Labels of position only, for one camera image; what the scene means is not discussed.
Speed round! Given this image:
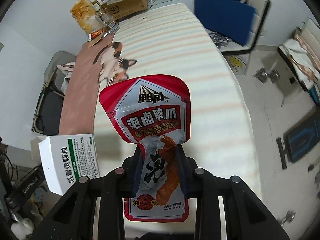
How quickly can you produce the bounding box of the chrome dumbbell far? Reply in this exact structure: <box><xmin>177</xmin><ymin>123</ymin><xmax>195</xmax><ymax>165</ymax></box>
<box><xmin>254</xmin><ymin>68</ymin><xmax>280</xmax><ymax>83</ymax></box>

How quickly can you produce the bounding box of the green white medicine box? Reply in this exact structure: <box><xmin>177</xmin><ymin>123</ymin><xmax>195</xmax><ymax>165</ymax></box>
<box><xmin>30</xmin><ymin>134</ymin><xmax>100</xmax><ymax>196</ymax></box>

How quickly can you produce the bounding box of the striped cream tablecloth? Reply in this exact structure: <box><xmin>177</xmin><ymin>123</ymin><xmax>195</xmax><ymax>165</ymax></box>
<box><xmin>93</xmin><ymin>2</ymin><xmax>263</xmax><ymax>235</ymax></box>

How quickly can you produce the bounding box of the pink brown tablecloth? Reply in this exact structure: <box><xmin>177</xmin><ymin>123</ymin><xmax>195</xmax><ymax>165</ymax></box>
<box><xmin>59</xmin><ymin>35</ymin><xmax>114</xmax><ymax>135</ymax></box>

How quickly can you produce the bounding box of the yellow smiley plastic bag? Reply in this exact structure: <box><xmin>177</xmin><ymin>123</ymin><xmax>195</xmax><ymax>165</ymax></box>
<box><xmin>225</xmin><ymin>54</ymin><xmax>251</xmax><ymax>77</ymax></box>

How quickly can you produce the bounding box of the red duck feet snack bag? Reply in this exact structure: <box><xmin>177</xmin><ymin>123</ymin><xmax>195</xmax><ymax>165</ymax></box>
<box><xmin>99</xmin><ymin>74</ymin><xmax>191</xmax><ymax>223</ymax></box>

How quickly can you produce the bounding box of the chrome dumbbell near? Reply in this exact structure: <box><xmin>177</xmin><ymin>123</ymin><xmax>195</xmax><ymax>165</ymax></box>
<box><xmin>278</xmin><ymin>210</ymin><xmax>296</xmax><ymax>227</ymax></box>

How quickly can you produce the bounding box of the grey folding chair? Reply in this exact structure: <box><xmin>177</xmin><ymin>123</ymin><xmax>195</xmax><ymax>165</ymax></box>
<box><xmin>31</xmin><ymin>51</ymin><xmax>76</xmax><ymax>135</ymax></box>

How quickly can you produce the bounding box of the white chair with clothes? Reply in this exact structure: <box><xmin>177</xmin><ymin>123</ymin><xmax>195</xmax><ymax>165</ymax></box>
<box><xmin>277</xmin><ymin>18</ymin><xmax>319</xmax><ymax>106</ymax></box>

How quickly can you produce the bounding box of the blue cushioned chair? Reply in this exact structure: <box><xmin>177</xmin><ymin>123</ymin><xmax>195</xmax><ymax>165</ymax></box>
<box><xmin>194</xmin><ymin>0</ymin><xmax>271</xmax><ymax>56</ymax></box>

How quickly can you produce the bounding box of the black blue workout bench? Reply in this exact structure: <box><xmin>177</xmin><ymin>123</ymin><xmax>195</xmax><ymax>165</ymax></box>
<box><xmin>276</xmin><ymin>111</ymin><xmax>319</xmax><ymax>170</ymax></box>

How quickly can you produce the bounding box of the chrome dumbbell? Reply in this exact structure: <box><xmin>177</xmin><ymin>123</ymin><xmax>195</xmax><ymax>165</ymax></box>
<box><xmin>254</xmin><ymin>68</ymin><xmax>280</xmax><ymax>83</ymax></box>
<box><xmin>278</xmin><ymin>210</ymin><xmax>296</xmax><ymax>227</ymax></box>

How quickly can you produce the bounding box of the clear glass bottle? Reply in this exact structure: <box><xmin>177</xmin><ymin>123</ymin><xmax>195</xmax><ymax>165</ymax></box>
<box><xmin>95</xmin><ymin>8</ymin><xmax>119</xmax><ymax>34</ymax></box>

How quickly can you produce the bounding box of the yellow chips bag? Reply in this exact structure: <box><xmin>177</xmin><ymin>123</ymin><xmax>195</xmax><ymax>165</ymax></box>
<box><xmin>70</xmin><ymin>0</ymin><xmax>101</xmax><ymax>35</ymax></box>

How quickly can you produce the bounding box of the brown cardboard shipping box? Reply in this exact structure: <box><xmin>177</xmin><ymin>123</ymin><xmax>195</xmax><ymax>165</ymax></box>
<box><xmin>101</xmin><ymin>0</ymin><xmax>148</xmax><ymax>20</ymax></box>

